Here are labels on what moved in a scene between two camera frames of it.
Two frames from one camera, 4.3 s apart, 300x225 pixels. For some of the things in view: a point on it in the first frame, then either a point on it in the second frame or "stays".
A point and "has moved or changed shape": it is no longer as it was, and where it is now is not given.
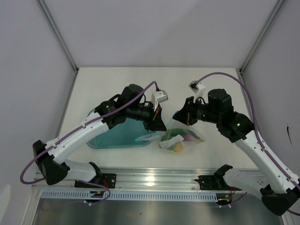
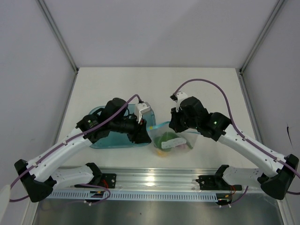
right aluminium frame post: x=262 y=35 stays
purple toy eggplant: x=190 y=138 → x=182 y=146
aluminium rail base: x=142 y=178 stays
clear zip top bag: x=177 y=135 has moved or changed shape
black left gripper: x=155 y=123 → x=139 y=135
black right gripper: x=186 y=115 → x=174 y=124
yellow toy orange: x=178 y=147 → x=162 y=153
